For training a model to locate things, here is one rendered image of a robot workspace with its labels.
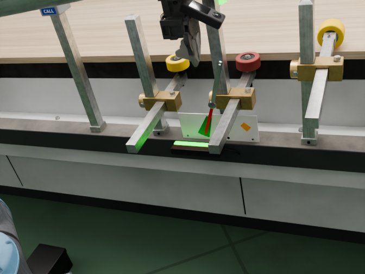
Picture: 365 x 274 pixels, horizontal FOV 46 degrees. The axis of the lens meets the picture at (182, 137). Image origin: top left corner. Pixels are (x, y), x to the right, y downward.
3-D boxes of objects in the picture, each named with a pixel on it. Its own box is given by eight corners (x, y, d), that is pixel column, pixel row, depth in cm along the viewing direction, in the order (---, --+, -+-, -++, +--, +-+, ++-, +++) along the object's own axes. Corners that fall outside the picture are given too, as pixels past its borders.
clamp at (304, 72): (341, 82, 114) (342, 66, 111) (289, 82, 119) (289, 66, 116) (343, 71, 118) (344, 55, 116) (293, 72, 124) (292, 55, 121)
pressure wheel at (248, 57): (259, 92, 142) (256, 61, 135) (236, 92, 145) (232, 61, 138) (264, 80, 148) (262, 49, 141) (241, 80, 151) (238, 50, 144)
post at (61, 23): (101, 132, 159) (58, 14, 133) (89, 131, 161) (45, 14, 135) (107, 125, 162) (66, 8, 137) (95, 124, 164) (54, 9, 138)
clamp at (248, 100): (252, 110, 130) (251, 95, 127) (209, 109, 135) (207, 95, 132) (256, 100, 134) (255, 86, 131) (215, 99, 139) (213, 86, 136)
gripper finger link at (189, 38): (192, 50, 118) (186, 19, 113) (197, 50, 118) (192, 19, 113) (186, 57, 115) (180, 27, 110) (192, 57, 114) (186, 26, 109)
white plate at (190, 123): (259, 143, 136) (256, 116, 130) (182, 138, 146) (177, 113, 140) (259, 142, 136) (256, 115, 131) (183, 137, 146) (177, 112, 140)
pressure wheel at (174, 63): (197, 85, 154) (192, 56, 147) (177, 93, 151) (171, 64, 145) (187, 78, 160) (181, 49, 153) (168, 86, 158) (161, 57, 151)
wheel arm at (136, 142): (138, 155, 124) (134, 143, 122) (128, 155, 126) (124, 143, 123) (188, 80, 156) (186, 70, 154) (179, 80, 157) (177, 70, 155)
